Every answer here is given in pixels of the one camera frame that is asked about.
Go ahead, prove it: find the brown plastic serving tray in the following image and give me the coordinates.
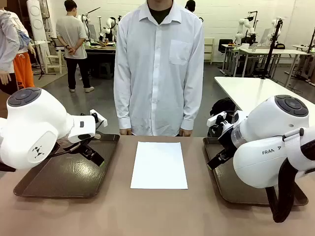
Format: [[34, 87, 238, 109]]
[[202, 137, 309, 207], [13, 134, 121, 199]]

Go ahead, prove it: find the white wooden chair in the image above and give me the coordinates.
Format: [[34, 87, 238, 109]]
[[45, 50, 63, 74]]

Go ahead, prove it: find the white A4 paper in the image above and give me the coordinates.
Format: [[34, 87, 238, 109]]
[[130, 141, 189, 190]]

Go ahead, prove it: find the black office chair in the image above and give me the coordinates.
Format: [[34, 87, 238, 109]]
[[218, 38, 234, 54]]

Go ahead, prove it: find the person's left forearm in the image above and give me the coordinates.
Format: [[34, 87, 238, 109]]
[[181, 81, 204, 131]]

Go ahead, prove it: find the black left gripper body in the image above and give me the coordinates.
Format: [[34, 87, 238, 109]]
[[56, 137, 95, 158]]

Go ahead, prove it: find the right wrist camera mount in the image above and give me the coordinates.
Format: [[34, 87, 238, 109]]
[[206, 111, 234, 135]]

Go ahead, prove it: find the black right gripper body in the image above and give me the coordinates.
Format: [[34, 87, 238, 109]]
[[218, 127, 244, 158]]

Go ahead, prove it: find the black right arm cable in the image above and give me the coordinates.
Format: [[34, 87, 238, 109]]
[[265, 127, 315, 224]]

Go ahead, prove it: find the background computer monitor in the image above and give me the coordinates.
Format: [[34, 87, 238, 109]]
[[260, 28, 271, 45]]

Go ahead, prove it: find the white velcro strap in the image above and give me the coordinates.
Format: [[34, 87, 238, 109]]
[[282, 127, 308, 170]]

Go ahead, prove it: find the black tripod stand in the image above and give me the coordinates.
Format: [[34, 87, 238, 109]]
[[33, 48, 57, 80]]

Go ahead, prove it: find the person in white shirt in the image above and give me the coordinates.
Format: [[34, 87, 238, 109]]
[[113, 0, 205, 137]]

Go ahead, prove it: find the white shelf unit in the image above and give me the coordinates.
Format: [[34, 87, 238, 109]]
[[204, 37, 215, 65]]

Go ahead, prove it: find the long white background table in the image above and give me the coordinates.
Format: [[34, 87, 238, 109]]
[[238, 48, 311, 77]]

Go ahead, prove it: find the man in grey shirt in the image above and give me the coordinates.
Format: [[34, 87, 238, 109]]
[[56, 0, 95, 93]]

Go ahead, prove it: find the person's right forearm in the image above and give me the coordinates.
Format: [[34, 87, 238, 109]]
[[114, 81, 133, 130]]

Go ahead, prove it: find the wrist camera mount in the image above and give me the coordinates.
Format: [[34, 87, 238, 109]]
[[90, 109, 108, 128], [206, 111, 234, 135]]

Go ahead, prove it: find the background workbench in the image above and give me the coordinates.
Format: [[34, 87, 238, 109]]
[[85, 40, 117, 79]]

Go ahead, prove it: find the black backpack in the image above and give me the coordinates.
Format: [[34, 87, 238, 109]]
[[210, 97, 237, 116]]

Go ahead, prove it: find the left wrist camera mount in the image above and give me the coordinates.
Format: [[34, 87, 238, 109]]
[[90, 109, 108, 128]]

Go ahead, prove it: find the white standing air conditioner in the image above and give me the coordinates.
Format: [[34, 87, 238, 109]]
[[26, 0, 48, 41]]

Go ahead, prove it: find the large white table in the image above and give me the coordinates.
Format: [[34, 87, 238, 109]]
[[214, 76, 315, 118]]

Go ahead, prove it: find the black pole stand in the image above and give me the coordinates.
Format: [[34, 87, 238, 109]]
[[260, 19, 284, 80]]

